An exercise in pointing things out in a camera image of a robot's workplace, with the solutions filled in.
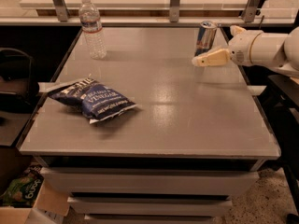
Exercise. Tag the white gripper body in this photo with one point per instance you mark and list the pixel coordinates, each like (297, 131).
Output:
(241, 48)

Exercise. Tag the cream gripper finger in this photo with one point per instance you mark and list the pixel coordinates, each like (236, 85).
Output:
(214, 57)
(236, 30)

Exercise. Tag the Red Bull can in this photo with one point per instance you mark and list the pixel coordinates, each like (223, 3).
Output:
(205, 37)

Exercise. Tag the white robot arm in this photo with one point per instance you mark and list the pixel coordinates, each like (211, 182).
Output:
(274, 51)

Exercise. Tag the grey drawer cabinet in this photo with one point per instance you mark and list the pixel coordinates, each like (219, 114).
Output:
(194, 140)

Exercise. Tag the blue chips bag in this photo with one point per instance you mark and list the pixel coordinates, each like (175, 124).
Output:
(94, 100)

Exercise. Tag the clear plastic water bottle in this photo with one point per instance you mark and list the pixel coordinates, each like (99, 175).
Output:
(92, 29)

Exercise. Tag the black chair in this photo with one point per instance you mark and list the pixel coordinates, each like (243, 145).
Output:
(18, 85)

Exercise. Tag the cardboard box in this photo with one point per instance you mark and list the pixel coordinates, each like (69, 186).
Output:
(50, 207)

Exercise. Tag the green snack bag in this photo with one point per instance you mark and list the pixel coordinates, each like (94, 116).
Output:
(22, 191)

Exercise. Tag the metal shelf bracket right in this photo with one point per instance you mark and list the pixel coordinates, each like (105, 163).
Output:
(249, 13)

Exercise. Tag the metal shelf bracket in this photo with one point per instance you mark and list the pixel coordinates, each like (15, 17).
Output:
(249, 13)
(174, 10)
(61, 10)

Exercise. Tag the metal shelf bracket middle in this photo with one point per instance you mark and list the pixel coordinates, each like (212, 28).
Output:
(174, 10)

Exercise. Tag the metal shelf bracket left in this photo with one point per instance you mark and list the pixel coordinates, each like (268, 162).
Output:
(61, 10)

